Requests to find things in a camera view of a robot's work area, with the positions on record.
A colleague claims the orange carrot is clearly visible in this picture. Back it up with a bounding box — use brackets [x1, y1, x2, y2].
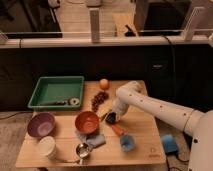
[111, 125, 124, 136]

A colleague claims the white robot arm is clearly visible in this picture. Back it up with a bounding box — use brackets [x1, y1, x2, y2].
[112, 81, 213, 171]

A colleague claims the red bowl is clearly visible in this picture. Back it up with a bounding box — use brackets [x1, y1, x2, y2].
[75, 111, 99, 134]

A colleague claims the purple bowl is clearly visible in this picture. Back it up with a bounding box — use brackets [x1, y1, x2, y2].
[27, 112, 56, 138]

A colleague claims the yellow banana toy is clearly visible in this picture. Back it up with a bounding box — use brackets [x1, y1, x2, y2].
[99, 108, 112, 122]

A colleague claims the bunch of dark grapes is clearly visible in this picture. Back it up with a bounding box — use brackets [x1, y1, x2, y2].
[91, 91, 109, 112]

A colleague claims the orange fruit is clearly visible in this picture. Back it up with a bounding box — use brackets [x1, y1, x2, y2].
[99, 79, 110, 90]

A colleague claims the small blue cup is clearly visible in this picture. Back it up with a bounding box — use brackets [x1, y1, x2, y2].
[120, 134, 135, 152]

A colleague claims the blue grey cloth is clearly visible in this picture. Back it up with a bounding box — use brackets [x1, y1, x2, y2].
[76, 131, 106, 148]

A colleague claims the tape roll in tray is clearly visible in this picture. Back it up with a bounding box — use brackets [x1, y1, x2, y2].
[68, 97, 80, 106]

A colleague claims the dark tool in tray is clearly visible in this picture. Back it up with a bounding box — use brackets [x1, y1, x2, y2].
[40, 100, 67, 106]

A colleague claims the green plastic tray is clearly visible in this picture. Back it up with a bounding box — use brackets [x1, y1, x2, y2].
[28, 76, 84, 111]

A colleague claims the white cup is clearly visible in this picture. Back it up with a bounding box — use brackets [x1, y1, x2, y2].
[38, 136, 57, 159]

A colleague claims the black monitor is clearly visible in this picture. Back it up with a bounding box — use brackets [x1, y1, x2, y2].
[134, 0, 191, 36]

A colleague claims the white horizontal rail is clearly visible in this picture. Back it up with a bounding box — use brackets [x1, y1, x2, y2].
[0, 35, 213, 49]

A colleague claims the grey post left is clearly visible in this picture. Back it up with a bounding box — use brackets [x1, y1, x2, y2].
[90, 8, 100, 43]

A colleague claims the grey post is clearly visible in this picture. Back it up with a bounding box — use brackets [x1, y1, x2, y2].
[90, 8, 100, 43]
[182, 7, 205, 41]

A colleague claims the grey post right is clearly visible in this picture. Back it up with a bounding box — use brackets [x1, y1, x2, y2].
[182, 7, 205, 41]

